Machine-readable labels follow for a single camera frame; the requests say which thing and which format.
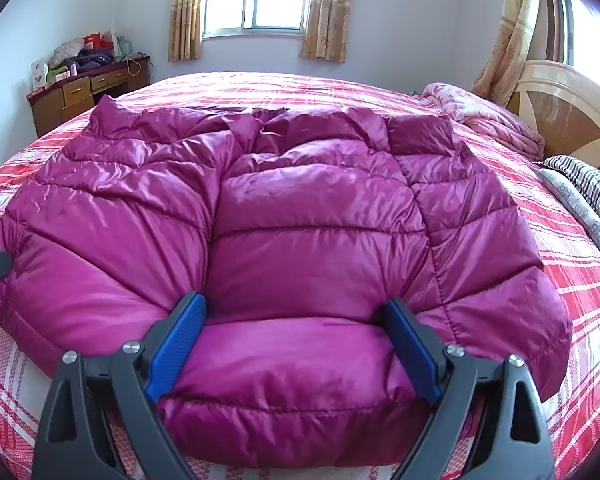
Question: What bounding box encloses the cream wooden headboard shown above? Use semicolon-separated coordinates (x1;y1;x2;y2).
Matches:
507;60;600;170

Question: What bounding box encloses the clutter pile on desk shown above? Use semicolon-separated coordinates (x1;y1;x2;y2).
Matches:
31;30;132;91

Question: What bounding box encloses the magenta puffer down jacket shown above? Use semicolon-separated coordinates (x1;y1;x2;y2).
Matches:
0;99;572;468

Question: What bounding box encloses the red white plaid bedspread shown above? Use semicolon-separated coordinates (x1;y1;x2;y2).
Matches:
0;73;600;479

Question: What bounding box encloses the grey patterned pillow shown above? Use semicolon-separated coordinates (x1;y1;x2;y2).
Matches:
538;169;600;251

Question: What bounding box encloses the side window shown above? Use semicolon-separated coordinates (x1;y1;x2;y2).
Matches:
543;0;600;86

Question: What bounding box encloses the left tan curtain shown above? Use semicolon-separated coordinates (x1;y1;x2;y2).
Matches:
168;0;204;63

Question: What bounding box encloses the pink floral folded quilt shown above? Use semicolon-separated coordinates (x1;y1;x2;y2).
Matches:
422;82;545;160

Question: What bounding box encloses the striped pillow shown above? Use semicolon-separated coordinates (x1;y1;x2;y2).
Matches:
539;155;600;217

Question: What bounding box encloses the wooden desk with drawers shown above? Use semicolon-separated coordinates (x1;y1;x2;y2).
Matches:
27;55;150;138

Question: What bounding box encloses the side tan curtain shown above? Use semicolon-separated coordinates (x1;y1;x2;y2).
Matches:
471;0;540;107

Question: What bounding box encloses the right tan curtain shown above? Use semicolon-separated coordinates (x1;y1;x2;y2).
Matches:
300;0;351;64

